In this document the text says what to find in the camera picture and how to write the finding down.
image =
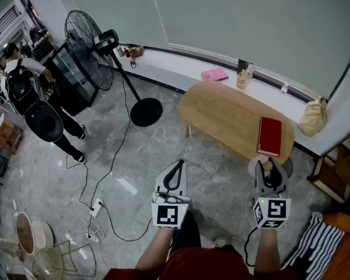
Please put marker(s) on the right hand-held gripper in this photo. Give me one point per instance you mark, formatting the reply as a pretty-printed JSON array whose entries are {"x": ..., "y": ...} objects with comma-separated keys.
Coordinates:
[{"x": 275, "y": 210}]

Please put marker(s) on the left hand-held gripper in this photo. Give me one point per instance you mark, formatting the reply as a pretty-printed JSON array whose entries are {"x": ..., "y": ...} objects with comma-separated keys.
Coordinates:
[{"x": 169, "y": 214}]

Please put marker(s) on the person's left forearm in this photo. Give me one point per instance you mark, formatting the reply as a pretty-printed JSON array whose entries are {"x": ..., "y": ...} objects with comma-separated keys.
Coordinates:
[{"x": 156, "y": 249}]

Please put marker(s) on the person's right forearm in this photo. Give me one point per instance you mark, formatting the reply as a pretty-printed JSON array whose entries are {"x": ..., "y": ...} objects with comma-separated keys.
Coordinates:
[{"x": 267, "y": 249}]

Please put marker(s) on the oval wooden table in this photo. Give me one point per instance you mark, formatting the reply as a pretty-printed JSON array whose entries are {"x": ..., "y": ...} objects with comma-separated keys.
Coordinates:
[{"x": 221, "y": 112}]

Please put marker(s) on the red hardcover book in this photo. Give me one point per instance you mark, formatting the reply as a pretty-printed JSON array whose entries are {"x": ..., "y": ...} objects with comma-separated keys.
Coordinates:
[{"x": 269, "y": 136}]

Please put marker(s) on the person's black trousers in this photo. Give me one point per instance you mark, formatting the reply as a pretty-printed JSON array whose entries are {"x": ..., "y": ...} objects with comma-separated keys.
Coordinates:
[{"x": 186, "y": 232}]

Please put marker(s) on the wooden shelf unit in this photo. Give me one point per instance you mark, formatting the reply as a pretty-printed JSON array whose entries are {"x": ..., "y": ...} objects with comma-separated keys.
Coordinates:
[{"x": 342, "y": 168}]

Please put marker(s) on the cream cloth bag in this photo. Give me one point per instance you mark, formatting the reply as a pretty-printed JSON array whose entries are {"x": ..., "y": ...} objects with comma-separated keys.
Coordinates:
[{"x": 312, "y": 118}]

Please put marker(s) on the person's white shoe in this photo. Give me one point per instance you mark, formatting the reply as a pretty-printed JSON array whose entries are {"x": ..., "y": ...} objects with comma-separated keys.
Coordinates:
[{"x": 220, "y": 241}]

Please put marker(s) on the black standing fan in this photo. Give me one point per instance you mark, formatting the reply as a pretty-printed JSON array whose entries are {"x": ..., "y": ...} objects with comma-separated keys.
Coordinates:
[{"x": 146, "y": 112}]

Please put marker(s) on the black white striped pillow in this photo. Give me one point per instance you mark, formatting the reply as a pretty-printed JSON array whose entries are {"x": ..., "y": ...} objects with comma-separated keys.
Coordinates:
[{"x": 312, "y": 246}]

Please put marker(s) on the white square power strip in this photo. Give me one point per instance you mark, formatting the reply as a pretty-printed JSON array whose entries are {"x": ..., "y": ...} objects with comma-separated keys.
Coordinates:
[{"x": 96, "y": 208}]

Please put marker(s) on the person's red shirt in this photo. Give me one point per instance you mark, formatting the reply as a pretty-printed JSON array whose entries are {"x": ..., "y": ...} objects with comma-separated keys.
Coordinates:
[{"x": 204, "y": 265}]

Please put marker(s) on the small white bottle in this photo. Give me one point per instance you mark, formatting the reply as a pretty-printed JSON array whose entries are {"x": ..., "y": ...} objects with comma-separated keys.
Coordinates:
[{"x": 284, "y": 88}]

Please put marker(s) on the white long power strip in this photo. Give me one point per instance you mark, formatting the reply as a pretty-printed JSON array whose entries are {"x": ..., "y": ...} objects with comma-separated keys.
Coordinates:
[{"x": 93, "y": 237}]

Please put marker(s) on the yellow drink bottle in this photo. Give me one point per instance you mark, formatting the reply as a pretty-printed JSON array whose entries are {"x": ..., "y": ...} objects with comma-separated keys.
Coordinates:
[{"x": 241, "y": 82}]

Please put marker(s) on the orange sofa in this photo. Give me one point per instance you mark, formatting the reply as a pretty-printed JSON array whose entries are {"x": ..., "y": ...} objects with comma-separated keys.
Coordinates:
[{"x": 348, "y": 249}]

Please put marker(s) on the clear plastic bottle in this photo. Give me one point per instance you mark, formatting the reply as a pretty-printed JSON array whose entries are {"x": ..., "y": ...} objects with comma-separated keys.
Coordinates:
[{"x": 250, "y": 70}]

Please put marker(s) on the pink book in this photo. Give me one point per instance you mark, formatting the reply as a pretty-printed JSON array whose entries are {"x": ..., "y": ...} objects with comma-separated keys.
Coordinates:
[{"x": 214, "y": 74}]

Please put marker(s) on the black stand card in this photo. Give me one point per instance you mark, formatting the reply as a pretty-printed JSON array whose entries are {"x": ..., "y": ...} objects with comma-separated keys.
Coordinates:
[{"x": 242, "y": 64}]

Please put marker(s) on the white window ledge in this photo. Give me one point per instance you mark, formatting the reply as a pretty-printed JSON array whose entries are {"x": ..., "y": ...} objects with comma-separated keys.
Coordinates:
[{"x": 178, "y": 66}]

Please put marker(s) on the brown handbag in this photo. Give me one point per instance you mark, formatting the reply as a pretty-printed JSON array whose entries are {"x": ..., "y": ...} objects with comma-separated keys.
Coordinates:
[{"x": 137, "y": 52}]

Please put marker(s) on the round white side table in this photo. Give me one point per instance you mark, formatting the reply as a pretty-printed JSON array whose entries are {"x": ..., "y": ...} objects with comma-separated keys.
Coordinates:
[{"x": 45, "y": 233}]

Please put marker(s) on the red drink bottle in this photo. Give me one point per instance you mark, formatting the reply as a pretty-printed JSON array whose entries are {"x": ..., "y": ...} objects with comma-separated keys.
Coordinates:
[{"x": 127, "y": 53}]

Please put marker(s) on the clear labelled bottle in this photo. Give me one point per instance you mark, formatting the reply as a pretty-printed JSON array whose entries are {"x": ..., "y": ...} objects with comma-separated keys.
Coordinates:
[{"x": 120, "y": 52}]

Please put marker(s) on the black oval seat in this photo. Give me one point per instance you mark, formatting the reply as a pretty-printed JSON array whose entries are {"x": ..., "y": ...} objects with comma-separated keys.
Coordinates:
[{"x": 43, "y": 122}]

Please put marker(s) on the black glass cabinet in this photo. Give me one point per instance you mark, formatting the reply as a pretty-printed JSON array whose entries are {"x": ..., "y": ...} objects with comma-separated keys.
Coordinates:
[{"x": 73, "y": 77}]

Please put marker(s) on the round wood side table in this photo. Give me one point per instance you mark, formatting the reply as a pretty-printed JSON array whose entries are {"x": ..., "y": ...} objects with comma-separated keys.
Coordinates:
[{"x": 24, "y": 233}]

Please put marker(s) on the small wooden stool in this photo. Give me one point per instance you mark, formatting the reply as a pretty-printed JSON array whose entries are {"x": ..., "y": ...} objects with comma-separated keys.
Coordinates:
[{"x": 7, "y": 136}]

